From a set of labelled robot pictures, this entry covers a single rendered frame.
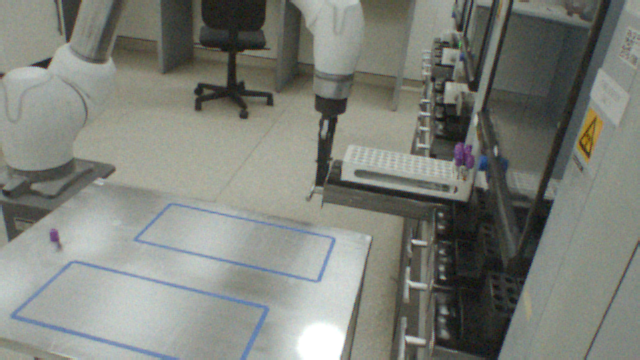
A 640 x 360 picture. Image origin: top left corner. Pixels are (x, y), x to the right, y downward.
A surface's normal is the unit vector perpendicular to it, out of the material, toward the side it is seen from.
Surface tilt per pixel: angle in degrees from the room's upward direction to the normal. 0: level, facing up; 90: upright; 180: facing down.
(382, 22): 90
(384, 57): 90
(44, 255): 0
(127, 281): 0
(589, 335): 90
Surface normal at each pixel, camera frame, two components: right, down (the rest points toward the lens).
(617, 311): -0.19, 0.44
